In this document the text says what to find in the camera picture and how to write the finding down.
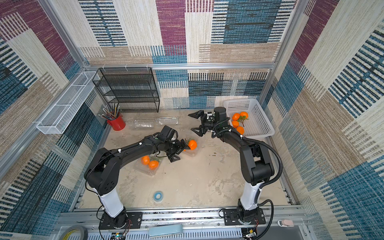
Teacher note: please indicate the white wire mesh wall tray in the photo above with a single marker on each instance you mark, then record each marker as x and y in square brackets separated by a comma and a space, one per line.
[60, 115]

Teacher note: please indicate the clear clamshell container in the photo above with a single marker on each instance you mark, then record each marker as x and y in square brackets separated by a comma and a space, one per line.
[189, 152]
[141, 124]
[145, 169]
[167, 121]

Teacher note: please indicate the orange container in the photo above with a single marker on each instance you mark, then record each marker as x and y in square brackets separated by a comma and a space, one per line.
[240, 130]
[235, 124]
[145, 160]
[153, 165]
[192, 144]

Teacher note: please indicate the light blue flat case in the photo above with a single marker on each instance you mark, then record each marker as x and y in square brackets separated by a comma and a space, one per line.
[167, 230]

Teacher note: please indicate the blue tape roll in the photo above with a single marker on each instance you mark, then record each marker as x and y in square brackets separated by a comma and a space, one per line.
[158, 196]

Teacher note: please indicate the small pink white object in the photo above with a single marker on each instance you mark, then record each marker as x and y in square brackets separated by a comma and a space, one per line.
[285, 223]

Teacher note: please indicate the red cup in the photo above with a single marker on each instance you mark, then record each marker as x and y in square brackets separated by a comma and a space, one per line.
[117, 124]

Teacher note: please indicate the orange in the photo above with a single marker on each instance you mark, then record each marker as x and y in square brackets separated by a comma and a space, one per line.
[244, 115]
[236, 116]

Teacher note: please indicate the white plastic perforated basket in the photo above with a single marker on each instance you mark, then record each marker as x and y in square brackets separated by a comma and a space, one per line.
[258, 126]

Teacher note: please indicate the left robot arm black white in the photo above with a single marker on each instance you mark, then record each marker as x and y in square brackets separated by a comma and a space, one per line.
[102, 174]

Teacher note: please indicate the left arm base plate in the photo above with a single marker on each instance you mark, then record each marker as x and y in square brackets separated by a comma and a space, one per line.
[132, 220]

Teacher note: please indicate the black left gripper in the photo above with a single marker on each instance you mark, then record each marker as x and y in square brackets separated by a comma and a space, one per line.
[180, 147]

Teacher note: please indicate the grey tape roll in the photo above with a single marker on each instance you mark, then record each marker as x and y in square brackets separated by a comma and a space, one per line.
[75, 229]

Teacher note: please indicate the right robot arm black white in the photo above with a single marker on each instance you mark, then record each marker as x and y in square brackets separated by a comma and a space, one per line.
[260, 164]

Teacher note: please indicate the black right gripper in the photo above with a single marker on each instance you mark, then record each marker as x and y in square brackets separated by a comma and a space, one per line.
[204, 122]

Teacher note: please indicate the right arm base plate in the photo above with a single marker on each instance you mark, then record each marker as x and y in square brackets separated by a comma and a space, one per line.
[238, 216]

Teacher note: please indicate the black wire shelf rack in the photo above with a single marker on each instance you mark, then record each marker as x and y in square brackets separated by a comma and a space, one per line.
[131, 90]

